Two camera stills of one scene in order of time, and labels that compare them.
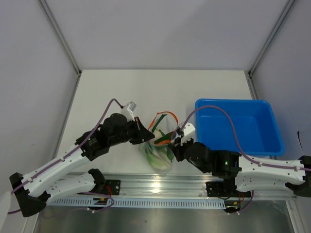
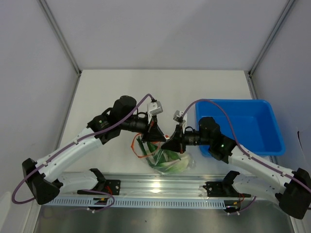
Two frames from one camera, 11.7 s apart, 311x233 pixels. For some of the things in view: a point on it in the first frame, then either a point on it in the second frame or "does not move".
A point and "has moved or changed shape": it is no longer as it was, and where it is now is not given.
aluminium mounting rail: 177,186 does not move
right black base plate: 224,189 does not move
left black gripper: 142,134 -> 153,133
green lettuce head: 158,156 -> 176,166
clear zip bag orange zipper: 158,151 has moved or changed shape
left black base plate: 112,187 does not move
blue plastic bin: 255,126 does not move
